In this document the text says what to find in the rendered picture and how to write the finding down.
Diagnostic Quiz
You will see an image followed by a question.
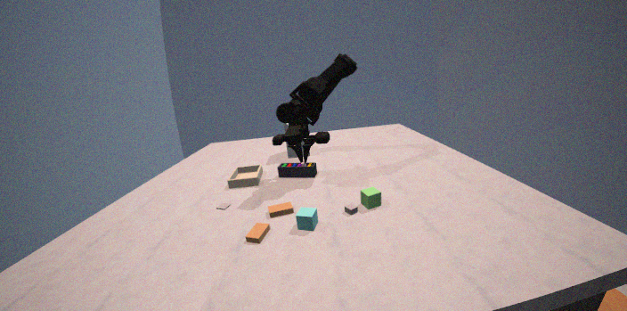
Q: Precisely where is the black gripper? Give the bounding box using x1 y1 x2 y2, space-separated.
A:
272 117 330 163

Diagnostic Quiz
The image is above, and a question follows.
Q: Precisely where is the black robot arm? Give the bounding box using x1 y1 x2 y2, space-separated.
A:
276 53 357 144

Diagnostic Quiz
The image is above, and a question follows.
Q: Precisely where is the orange rectangular block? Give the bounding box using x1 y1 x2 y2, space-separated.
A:
246 223 271 244
268 202 294 218

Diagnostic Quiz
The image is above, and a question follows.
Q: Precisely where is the green cube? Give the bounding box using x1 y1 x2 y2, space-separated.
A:
360 186 382 209

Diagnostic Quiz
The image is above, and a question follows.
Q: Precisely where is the beige shallow tray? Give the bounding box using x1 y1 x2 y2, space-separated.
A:
228 164 263 189

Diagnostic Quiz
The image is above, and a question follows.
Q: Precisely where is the teal cube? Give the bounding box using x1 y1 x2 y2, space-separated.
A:
296 208 319 231

